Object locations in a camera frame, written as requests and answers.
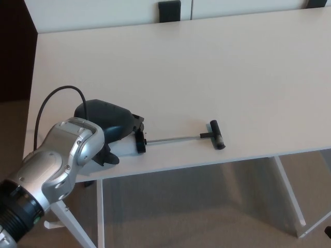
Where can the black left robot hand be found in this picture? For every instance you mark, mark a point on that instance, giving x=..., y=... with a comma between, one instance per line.
x=111, y=118

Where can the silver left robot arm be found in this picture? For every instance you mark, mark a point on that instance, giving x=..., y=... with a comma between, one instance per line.
x=51, y=160

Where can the white desk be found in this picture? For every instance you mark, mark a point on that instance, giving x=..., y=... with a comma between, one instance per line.
x=207, y=77

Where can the white hook on desk leg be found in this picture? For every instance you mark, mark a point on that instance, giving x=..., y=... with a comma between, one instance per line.
x=53, y=224

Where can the white cabinet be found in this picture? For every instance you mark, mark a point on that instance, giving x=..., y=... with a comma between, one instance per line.
x=90, y=13

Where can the dark brown panel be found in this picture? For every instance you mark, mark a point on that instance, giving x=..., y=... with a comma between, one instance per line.
x=13, y=38

